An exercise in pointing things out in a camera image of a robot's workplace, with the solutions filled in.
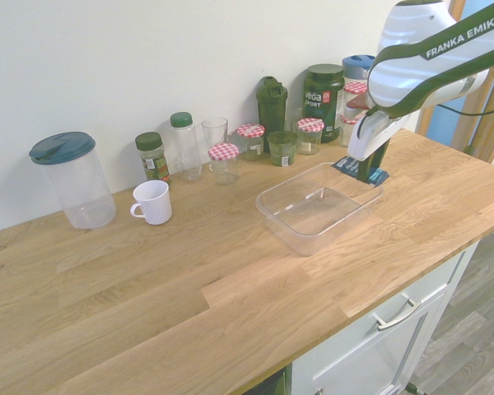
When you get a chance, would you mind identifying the white ceramic mug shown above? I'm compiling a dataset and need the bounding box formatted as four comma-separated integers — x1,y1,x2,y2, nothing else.
129,179,173,225

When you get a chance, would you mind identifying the silver drawer pull handle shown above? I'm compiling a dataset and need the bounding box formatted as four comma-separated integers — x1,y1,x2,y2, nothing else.
373,298,422,332

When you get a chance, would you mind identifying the large jar red checked lid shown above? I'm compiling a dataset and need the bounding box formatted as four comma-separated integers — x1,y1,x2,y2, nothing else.
343,81,370,120

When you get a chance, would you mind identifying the tall clear drinking glass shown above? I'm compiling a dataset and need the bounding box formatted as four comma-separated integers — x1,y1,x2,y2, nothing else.
201,117,229,150

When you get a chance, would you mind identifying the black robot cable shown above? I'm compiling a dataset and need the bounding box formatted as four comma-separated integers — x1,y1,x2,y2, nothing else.
436,102,494,119

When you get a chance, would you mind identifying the clear bottle with green lid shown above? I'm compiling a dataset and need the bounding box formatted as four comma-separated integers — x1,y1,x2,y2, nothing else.
169,111,203,183

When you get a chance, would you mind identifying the glass jar red checked lid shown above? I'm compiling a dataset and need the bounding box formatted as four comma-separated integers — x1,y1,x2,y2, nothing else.
235,123,266,161
207,143,240,186
296,118,326,156
339,114,361,148

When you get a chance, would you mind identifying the clear plastic container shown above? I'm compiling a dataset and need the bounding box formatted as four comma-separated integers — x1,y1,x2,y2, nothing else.
254,161,385,258

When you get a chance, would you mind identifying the translucent pitcher with blue lid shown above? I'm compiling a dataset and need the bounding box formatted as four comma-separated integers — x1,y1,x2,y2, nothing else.
28,131,117,230
341,54,376,86

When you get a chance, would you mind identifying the spice jar with dark lid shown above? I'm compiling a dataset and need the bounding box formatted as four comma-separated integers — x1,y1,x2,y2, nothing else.
134,131,173,185

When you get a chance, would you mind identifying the dark blue protein bar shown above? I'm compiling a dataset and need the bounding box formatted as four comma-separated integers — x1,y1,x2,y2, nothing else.
331,157,390,187

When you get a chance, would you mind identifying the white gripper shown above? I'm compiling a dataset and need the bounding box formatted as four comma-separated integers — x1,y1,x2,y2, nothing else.
347,109,409,184

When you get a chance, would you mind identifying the black shaker bottle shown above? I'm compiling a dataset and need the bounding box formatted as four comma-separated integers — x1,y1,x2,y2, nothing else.
255,76,289,143

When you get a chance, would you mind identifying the dark green protein powder tub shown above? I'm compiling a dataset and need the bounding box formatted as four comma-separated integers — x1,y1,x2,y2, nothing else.
303,63,346,144

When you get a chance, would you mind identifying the white base cabinet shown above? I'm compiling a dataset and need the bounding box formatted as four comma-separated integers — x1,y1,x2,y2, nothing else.
290,238,482,395

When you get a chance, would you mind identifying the green foil-lidded cup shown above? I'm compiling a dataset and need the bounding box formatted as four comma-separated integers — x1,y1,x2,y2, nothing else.
266,130,299,167

